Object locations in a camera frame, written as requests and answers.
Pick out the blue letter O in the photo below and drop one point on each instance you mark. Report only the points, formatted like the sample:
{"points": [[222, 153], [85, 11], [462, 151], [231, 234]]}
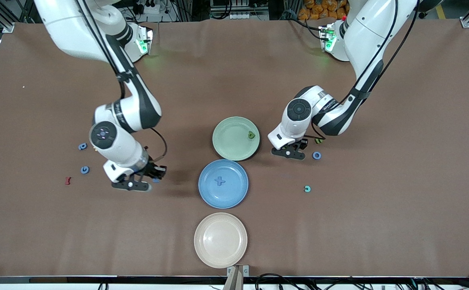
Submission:
{"points": [[314, 155]]}

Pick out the long white power strip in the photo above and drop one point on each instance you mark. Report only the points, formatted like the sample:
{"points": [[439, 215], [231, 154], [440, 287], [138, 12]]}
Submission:
{"points": [[248, 16]]}

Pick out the orange bag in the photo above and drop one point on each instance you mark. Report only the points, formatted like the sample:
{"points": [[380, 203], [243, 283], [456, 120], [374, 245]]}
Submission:
{"points": [[319, 10]]}

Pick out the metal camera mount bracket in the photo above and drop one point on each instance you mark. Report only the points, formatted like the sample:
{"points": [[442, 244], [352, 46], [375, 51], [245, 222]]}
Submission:
{"points": [[234, 278]]}

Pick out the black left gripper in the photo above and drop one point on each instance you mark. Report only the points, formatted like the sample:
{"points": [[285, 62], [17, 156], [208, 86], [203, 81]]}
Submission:
{"points": [[301, 143]]}

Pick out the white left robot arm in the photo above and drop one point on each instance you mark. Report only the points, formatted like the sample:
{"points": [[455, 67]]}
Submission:
{"points": [[367, 28]]}

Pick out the light green plate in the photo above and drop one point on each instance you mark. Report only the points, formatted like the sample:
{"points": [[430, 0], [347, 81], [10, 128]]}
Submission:
{"points": [[232, 145]]}

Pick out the green letter b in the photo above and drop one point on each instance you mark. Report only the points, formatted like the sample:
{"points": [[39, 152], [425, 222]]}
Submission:
{"points": [[251, 135]]}

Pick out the blue letter G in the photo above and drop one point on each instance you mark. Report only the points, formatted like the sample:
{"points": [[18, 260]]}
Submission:
{"points": [[82, 170]]}

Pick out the blue plate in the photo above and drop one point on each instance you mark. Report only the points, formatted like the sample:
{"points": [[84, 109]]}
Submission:
{"points": [[214, 197]]}

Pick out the beige plate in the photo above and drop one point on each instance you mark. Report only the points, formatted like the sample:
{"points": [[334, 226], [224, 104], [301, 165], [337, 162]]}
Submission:
{"points": [[220, 240]]}

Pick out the teal letter C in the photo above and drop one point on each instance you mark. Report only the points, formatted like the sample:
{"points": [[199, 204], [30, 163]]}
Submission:
{"points": [[305, 189]]}

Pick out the blue letter P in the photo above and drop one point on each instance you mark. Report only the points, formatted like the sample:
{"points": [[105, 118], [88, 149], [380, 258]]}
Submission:
{"points": [[82, 147]]}

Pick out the red letter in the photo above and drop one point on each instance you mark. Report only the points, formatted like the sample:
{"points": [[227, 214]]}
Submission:
{"points": [[68, 181]]}

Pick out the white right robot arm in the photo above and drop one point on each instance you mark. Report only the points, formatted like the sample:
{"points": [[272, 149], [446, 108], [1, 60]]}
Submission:
{"points": [[69, 32]]}

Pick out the blue letter X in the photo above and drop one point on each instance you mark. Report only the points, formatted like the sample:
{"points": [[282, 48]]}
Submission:
{"points": [[219, 181]]}

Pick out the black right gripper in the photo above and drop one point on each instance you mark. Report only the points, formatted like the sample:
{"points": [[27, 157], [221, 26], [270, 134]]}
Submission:
{"points": [[151, 168]]}

